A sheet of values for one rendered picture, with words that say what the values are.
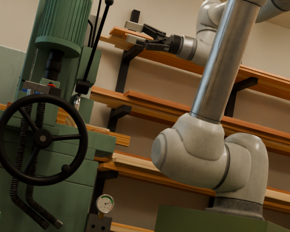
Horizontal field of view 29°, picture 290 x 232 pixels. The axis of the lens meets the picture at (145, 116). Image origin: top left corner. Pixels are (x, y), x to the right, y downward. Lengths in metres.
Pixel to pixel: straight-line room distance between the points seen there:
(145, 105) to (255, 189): 2.53
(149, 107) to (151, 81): 0.56
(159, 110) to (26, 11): 1.34
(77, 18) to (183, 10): 2.98
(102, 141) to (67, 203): 0.25
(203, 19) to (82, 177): 0.79
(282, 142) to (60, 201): 2.99
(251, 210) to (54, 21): 0.99
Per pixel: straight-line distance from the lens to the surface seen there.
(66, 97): 2.36
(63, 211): 1.97
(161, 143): 1.70
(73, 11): 2.18
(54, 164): 1.97
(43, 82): 2.13
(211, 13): 2.25
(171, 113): 4.36
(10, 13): 4.71
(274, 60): 5.37
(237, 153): 1.79
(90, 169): 1.99
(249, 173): 1.80
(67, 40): 2.14
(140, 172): 4.16
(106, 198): 1.93
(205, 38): 2.23
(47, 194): 1.97
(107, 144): 2.01
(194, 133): 1.70
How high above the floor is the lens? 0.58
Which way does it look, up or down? 12 degrees up
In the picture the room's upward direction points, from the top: 11 degrees clockwise
